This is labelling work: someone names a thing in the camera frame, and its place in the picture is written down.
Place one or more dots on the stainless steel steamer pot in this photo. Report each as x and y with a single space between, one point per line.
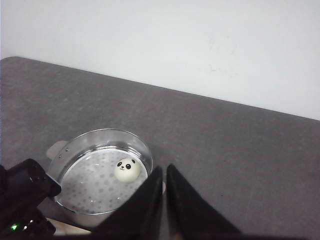
84 168

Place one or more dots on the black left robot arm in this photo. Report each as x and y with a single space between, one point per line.
22 188

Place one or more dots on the white panda bun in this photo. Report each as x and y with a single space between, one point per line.
127 170

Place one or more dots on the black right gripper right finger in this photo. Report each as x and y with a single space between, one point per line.
193 216

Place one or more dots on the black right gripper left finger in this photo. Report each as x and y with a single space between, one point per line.
140 215

